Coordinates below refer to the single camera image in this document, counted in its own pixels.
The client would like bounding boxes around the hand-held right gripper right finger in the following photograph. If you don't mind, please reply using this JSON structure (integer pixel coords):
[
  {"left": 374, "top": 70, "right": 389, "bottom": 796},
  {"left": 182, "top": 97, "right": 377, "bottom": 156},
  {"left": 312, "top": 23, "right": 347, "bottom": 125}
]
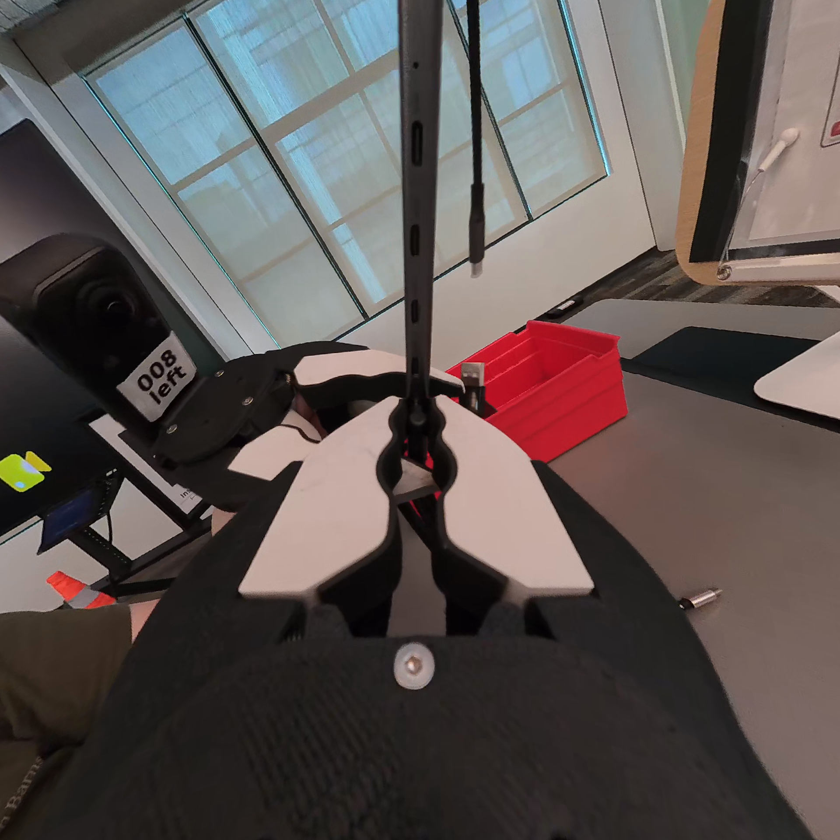
[{"left": 429, "top": 395, "right": 597, "bottom": 602}]

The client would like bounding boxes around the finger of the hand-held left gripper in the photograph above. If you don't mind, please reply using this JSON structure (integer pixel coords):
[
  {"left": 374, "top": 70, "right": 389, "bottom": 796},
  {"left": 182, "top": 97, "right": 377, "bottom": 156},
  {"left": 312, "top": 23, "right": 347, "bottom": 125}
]
[
  {"left": 292, "top": 348, "right": 465, "bottom": 410},
  {"left": 226, "top": 427, "right": 330, "bottom": 487}
]

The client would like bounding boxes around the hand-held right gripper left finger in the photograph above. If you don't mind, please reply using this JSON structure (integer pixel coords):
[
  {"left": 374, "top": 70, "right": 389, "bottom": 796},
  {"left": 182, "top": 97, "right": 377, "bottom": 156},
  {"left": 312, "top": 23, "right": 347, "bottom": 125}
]
[{"left": 238, "top": 395, "right": 403, "bottom": 602}]

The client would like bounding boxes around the red plastic bin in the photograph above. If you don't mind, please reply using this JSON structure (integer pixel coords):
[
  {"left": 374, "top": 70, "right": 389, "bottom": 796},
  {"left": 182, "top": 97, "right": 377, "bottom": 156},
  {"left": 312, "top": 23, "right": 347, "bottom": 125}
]
[{"left": 446, "top": 319, "right": 627, "bottom": 463}]

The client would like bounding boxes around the grey usb hub with cable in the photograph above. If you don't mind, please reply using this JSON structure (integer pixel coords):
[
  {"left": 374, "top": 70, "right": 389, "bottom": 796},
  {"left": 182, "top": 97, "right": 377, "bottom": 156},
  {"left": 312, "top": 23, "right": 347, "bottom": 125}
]
[{"left": 397, "top": 0, "right": 488, "bottom": 475}]

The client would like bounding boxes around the black usb-a plug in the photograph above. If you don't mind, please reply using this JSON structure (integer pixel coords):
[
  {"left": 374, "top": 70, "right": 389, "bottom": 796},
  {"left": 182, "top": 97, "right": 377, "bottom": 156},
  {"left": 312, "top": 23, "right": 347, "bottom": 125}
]
[{"left": 461, "top": 361, "right": 496, "bottom": 417}]

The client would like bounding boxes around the black metal screen stand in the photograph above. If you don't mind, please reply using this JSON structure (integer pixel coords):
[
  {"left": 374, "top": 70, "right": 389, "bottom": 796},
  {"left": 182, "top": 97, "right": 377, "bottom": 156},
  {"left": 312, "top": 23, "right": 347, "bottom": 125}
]
[{"left": 66, "top": 472, "right": 211, "bottom": 592}]

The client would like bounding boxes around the small blue tablet screen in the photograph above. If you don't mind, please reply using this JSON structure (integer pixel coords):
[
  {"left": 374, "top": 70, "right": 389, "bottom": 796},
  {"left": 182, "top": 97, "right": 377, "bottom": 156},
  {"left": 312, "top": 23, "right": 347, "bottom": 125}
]
[{"left": 39, "top": 489, "right": 99, "bottom": 552}]

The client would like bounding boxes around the orange reflective cone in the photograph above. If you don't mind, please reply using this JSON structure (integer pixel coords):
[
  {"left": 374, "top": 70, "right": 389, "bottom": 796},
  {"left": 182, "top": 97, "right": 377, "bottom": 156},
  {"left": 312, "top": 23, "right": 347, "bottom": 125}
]
[{"left": 46, "top": 570, "right": 118, "bottom": 611}]

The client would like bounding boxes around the large paned window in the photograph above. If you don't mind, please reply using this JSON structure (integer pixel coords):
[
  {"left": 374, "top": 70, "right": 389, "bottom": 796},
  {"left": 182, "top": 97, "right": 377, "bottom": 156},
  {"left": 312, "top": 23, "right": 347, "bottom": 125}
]
[{"left": 82, "top": 0, "right": 611, "bottom": 326}]

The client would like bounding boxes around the dark green desk mat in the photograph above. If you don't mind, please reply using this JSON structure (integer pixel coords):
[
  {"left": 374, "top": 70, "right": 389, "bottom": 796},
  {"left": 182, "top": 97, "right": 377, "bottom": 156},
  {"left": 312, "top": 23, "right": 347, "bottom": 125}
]
[{"left": 620, "top": 326, "right": 821, "bottom": 403}]

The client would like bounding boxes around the black display screen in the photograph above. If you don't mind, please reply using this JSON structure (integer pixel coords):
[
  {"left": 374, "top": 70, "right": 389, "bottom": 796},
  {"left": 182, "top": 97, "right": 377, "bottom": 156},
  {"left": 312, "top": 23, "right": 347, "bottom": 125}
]
[{"left": 0, "top": 118, "right": 227, "bottom": 542}]

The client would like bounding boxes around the person's olive green shirt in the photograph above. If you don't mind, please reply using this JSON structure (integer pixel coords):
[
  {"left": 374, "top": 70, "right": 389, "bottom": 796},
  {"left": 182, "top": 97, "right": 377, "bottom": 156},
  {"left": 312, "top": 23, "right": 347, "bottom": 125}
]
[{"left": 0, "top": 604, "right": 135, "bottom": 840}]

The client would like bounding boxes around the wooden-edged sign stand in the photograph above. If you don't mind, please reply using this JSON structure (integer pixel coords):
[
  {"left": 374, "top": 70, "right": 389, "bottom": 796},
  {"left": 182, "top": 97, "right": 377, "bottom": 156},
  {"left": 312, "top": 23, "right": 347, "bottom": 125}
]
[{"left": 675, "top": 0, "right": 840, "bottom": 421}]

